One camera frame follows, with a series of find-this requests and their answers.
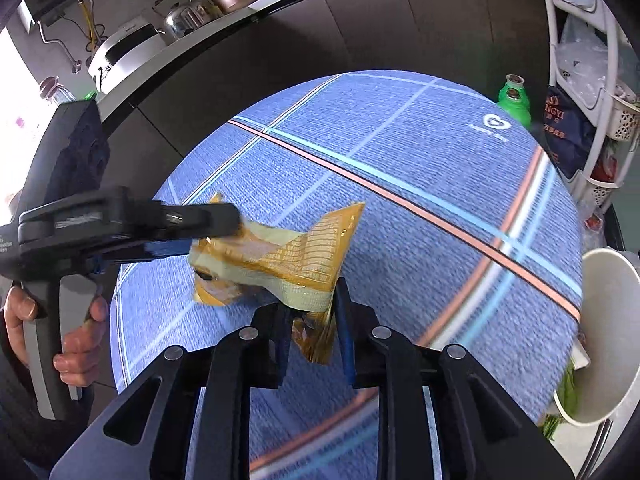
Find white storage rack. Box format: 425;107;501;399
537;0;640;206

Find metal flexible hose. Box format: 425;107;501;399
37;20;83;73

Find yellow gas hose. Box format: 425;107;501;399
77;0;106;46

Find gold snack bag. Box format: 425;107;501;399
190;192;366;365

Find glass jar with brown lid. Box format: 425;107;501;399
39;76;76;106

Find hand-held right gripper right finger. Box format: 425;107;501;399
334;277;576;480

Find white plastic bucket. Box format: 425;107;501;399
552;249;640;427

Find white electric griddle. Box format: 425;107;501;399
87;20;166;93

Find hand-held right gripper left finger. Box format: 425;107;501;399
49;305;296;480

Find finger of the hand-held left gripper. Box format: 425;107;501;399
97;241;197;267
150;201;242;243

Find steel kettle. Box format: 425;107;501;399
152;0;206;43

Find green vegetable stalks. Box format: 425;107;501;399
542;370;581;441

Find kitchen counter with dark cabinets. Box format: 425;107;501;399
95;0;556;161

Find dark blue shopping bag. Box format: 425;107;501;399
542;85;596;181

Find person's left hand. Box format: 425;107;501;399
2;285;110;388

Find clear plastic bags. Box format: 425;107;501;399
557;15;626;106

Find green plastic bottle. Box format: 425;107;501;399
496;74;532;128

